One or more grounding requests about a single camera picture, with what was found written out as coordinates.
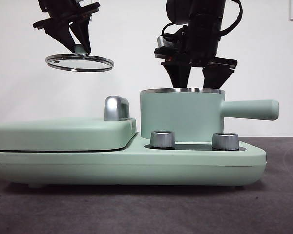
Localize mint green pot with handle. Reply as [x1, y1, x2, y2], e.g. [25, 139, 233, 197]
[139, 87, 280, 144]

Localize mint green griddle cover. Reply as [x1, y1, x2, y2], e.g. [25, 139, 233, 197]
[0, 117, 139, 152]

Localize silver control knob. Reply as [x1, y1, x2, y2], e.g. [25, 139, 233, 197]
[150, 130, 176, 149]
[212, 132, 240, 151]

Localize black control panel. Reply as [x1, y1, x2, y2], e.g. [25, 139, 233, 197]
[144, 143, 247, 151]

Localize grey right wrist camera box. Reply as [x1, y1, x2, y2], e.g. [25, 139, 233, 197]
[157, 35, 173, 49]

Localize silver griddle cover handle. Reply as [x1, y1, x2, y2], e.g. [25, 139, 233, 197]
[104, 96, 131, 122]

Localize mint green breakfast machine base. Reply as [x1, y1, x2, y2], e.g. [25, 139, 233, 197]
[0, 133, 267, 190]

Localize black right camera cable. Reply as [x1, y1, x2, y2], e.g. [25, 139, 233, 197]
[162, 22, 186, 42]

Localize glass pot lid green knob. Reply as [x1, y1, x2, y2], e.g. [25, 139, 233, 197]
[45, 43, 115, 73]

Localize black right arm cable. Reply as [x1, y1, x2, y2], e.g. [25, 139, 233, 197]
[219, 0, 243, 36]

